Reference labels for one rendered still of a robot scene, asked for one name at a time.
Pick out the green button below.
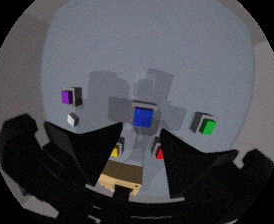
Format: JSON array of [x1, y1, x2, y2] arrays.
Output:
[[189, 111, 217, 135]]

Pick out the red button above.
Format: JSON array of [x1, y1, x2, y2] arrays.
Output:
[[152, 136, 164, 160]]

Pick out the yellow button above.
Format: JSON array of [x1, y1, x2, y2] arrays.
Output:
[[110, 136, 125, 156]]

